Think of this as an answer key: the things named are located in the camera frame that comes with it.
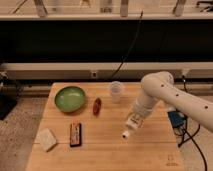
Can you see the white plastic bottle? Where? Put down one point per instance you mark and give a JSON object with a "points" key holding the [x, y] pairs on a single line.
{"points": [[132, 124]]}

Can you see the dark equipment at left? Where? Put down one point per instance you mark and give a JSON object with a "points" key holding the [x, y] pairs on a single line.
{"points": [[7, 103]]}

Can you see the white wall outlet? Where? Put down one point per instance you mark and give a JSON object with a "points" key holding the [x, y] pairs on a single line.
{"points": [[94, 74]]}

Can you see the blue connector box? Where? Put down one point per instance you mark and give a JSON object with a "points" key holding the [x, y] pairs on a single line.
{"points": [[175, 119]]}

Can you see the white sponge block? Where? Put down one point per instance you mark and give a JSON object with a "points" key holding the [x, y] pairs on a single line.
{"points": [[46, 139]]}

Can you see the green bowl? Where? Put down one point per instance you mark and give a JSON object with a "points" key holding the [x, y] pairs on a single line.
{"points": [[70, 99]]}

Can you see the dark chocolate bar wrapper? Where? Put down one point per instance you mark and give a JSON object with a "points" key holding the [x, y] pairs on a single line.
{"points": [[75, 134]]}

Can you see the small red object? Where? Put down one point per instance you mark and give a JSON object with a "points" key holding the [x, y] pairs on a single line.
{"points": [[97, 106]]}

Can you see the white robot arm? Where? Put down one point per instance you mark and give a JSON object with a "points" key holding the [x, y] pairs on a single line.
{"points": [[160, 86]]}

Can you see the clear plastic cup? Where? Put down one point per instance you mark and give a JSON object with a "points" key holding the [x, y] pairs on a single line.
{"points": [[116, 90]]}

